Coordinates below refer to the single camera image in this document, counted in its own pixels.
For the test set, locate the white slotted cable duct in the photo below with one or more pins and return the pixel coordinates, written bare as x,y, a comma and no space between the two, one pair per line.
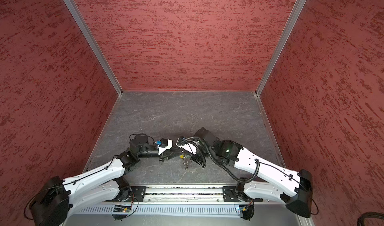
220,210

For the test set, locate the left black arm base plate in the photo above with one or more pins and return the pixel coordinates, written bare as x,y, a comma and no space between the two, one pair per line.
130,193

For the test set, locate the aluminium front rail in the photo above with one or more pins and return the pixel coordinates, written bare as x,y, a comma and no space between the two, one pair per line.
209,193

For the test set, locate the aluminium corner post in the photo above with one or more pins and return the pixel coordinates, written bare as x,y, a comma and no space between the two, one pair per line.
293,17
81,23

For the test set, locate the left aluminium corner post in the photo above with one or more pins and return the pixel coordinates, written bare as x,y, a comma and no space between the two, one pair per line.
81,23

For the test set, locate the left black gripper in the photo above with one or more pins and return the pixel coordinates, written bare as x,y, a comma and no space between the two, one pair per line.
168,155

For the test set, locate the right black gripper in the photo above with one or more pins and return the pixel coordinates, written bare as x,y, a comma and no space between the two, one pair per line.
195,158

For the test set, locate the right aluminium corner post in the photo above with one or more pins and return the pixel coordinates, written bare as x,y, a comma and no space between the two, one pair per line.
293,17

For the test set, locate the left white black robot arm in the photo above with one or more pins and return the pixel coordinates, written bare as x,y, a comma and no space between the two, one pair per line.
60,198

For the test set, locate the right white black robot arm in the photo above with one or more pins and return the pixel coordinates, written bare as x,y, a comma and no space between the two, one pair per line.
292,188

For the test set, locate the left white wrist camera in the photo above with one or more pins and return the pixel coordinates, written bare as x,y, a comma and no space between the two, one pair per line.
163,145

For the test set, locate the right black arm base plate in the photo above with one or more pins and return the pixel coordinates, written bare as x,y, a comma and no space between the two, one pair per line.
231,194

